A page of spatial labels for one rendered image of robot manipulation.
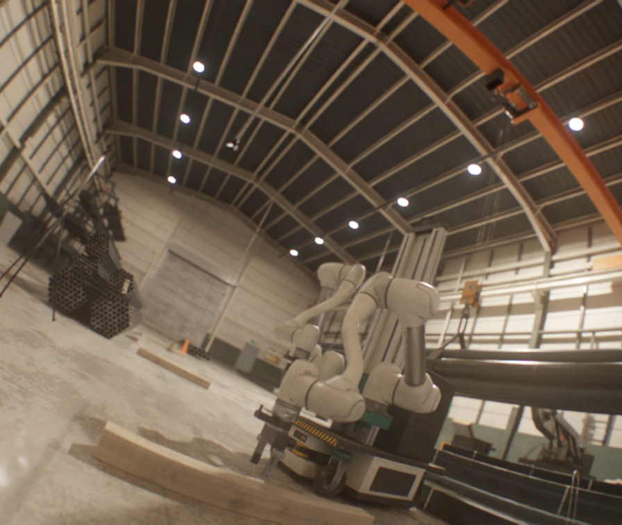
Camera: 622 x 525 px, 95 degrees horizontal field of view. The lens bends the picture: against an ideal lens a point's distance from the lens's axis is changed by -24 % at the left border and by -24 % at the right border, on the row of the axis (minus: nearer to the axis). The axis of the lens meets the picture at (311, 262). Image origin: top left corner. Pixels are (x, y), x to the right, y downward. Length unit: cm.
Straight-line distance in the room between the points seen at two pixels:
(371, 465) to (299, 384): 89
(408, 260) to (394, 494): 149
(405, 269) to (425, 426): 103
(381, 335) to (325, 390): 130
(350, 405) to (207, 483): 50
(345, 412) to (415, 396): 75
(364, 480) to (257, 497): 82
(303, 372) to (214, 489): 47
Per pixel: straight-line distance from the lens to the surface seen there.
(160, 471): 118
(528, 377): 320
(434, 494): 265
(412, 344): 160
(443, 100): 1157
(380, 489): 207
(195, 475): 119
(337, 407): 111
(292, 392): 119
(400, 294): 144
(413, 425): 220
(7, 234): 1476
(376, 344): 238
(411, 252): 260
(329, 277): 243
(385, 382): 191
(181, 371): 475
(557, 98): 1113
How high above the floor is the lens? 45
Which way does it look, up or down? 19 degrees up
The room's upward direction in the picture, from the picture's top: 25 degrees clockwise
